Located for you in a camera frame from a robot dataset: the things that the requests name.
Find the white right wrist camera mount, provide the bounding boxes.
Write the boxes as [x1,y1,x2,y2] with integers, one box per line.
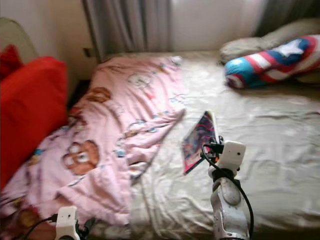
[216,140,247,173]

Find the pink cartoon print blanket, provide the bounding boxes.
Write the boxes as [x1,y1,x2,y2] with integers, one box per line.
[0,55,186,236]

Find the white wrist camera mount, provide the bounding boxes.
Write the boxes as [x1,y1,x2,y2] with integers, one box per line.
[56,206,80,240]
[216,140,247,173]

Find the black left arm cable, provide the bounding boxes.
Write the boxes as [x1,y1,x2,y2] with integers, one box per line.
[25,214,59,240]

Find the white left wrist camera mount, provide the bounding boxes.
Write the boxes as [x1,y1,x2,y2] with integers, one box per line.
[56,206,80,240]

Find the red fabric cushion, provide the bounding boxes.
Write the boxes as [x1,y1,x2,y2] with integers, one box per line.
[0,56,69,191]
[0,44,21,81]

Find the pink and blue magazine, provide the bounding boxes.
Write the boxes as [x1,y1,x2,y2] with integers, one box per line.
[181,110,218,175]

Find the blue red white bolster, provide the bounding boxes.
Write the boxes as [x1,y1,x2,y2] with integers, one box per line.
[224,35,320,90]

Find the bed with beige floral sheet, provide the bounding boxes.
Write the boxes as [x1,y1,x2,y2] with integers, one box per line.
[0,50,320,240]

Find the grey curtain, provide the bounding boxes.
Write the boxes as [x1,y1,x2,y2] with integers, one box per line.
[255,0,320,37]
[82,0,173,61]

